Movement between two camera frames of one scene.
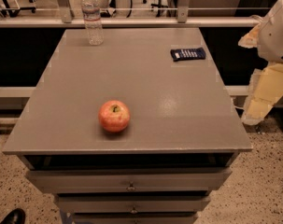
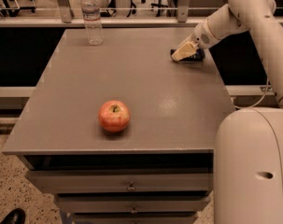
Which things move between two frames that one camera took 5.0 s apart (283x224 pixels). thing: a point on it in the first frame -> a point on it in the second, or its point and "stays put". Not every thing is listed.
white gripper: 275,39 -> 203,36
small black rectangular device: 188,54 stays put
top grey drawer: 130,180 stays put
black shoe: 16,216 stays put
